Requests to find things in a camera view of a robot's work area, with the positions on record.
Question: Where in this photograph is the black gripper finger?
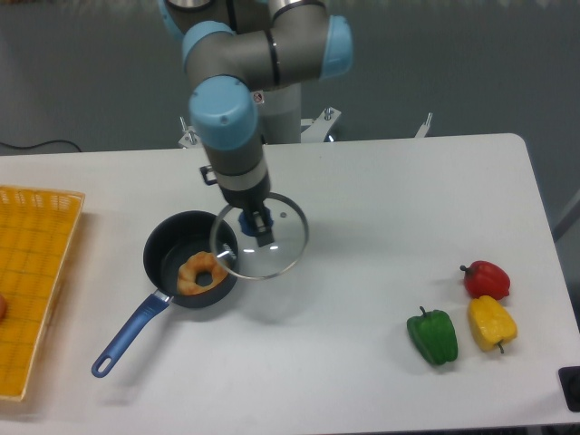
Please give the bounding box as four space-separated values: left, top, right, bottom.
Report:
252 208 275 247

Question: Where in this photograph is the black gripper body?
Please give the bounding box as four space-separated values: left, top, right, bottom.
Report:
217 173 271 211

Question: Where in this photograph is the glass pot lid blue knob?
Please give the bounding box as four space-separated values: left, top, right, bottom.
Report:
209 192 309 280

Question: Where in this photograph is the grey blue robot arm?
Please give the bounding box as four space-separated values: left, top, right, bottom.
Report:
159 1 353 247

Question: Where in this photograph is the toy donut bread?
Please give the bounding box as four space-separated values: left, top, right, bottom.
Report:
177 251 227 295

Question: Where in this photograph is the dark blue saucepan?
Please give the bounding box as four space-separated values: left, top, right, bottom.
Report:
92 210 237 378

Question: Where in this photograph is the green bell pepper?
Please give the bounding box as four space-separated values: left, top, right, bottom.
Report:
406 306 459 366

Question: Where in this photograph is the yellow plastic basket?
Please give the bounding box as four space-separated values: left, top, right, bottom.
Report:
1 185 85 401

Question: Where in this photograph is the red bell pepper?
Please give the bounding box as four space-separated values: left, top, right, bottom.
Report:
459 260 511 300

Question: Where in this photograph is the yellow bell pepper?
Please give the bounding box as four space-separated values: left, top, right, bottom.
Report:
468 295 517 354

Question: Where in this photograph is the black device table corner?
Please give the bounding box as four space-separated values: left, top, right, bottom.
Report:
558 366 580 412

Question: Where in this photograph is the white table bracket right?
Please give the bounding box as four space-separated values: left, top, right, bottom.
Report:
415 112 433 139

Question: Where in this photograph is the black cable on floor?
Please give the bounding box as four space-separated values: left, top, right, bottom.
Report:
0 139 82 152

